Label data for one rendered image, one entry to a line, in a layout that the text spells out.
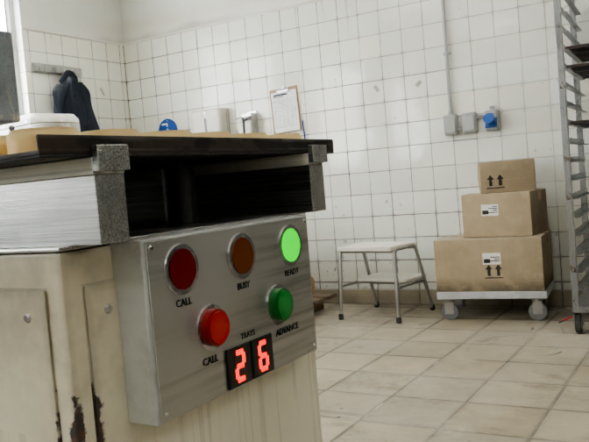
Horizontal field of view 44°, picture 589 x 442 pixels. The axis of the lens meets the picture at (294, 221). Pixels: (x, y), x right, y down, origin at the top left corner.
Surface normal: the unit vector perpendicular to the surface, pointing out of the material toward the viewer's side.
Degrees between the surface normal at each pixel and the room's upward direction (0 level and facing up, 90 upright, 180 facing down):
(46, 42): 90
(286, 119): 89
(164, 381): 90
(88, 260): 90
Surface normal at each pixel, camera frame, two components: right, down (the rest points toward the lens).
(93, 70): 0.86, -0.04
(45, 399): -0.52, 0.09
